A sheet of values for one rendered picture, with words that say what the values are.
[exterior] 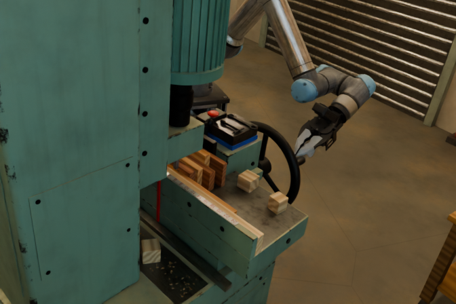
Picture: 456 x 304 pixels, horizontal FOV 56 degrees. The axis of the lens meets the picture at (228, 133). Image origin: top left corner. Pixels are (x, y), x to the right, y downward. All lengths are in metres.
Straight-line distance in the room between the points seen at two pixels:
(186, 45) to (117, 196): 0.29
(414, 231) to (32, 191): 2.24
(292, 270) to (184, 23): 1.58
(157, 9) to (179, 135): 0.30
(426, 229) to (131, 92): 2.22
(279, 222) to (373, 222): 1.63
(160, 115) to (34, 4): 0.33
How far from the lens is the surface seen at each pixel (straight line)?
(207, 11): 0.80
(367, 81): 1.44
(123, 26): 0.66
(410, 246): 2.54
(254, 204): 1.03
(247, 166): 1.16
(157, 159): 0.87
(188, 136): 0.95
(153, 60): 0.76
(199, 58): 0.82
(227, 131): 1.09
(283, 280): 2.11
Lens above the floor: 1.53
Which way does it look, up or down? 29 degrees down
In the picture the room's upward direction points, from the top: 7 degrees clockwise
